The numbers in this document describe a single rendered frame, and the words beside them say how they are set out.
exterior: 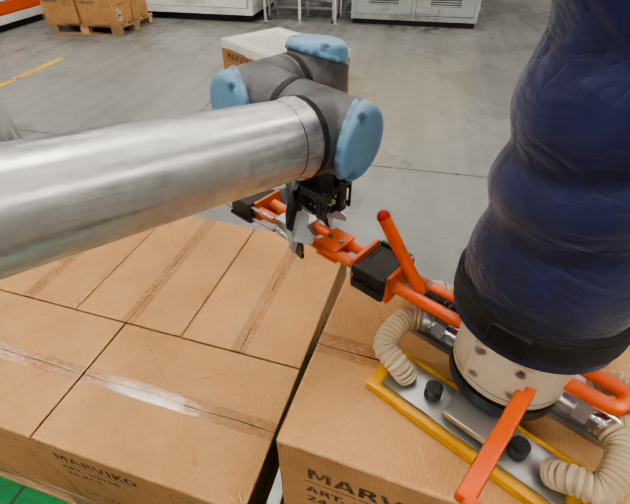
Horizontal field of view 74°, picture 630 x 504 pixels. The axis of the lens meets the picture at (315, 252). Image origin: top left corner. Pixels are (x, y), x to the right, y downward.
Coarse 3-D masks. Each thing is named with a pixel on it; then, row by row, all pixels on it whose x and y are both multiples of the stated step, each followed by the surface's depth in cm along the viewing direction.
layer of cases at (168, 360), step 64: (128, 256) 163; (192, 256) 162; (256, 256) 162; (320, 256) 162; (0, 320) 137; (64, 320) 137; (128, 320) 137; (192, 320) 138; (256, 320) 137; (320, 320) 140; (0, 384) 119; (64, 384) 119; (128, 384) 119; (192, 384) 119; (256, 384) 119; (0, 448) 125; (64, 448) 105; (128, 448) 105; (192, 448) 105; (256, 448) 105
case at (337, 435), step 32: (352, 288) 92; (352, 320) 85; (384, 320) 85; (320, 352) 79; (352, 352) 79; (416, 352) 79; (320, 384) 74; (352, 384) 74; (288, 416) 69; (320, 416) 69; (352, 416) 69; (384, 416) 69; (544, 416) 69; (288, 448) 66; (320, 448) 65; (352, 448) 65; (384, 448) 65; (416, 448) 65; (448, 448) 65; (576, 448) 65; (288, 480) 75; (320, 480) 70; (352, 480) 66; (384, 480) 62; (416, 480) 61; (448, 480) 61
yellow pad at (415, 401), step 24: (384, 384) 71; (408, 384) 71; (432, 384) 68; (408, 408) 68; (432, 408) 67; (432, 432) 66; (456, 432) 64; (528, 432) 65; (504, 456) 62; (528, 456) 62; (552, 456) 62; (504, 480) 60; (528, 480) 59
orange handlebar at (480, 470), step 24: (264, 216) 90; (336, 240) 82; (408, 288) 72; (432, 288) 72; (432, 312) 69; (576, 384) 58; (600, 384) 59; (624, 384) 58; (600, 408) 56; (624, 408) 55; (504, 432) 52; (480, 456) 50; (480, 480) 48
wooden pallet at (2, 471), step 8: (0, 472) 151; (8, 472) 151; (16, 472) 139; (16, 480) 149; (24, 480) 149; (32, 480) 149; (32, 488) 148; (40, 488) 147; (48, 488) 147; (56, 488) 136; (56, 496) 145; (64, 496) 145; (72, 496) 136; (80, 496) 134
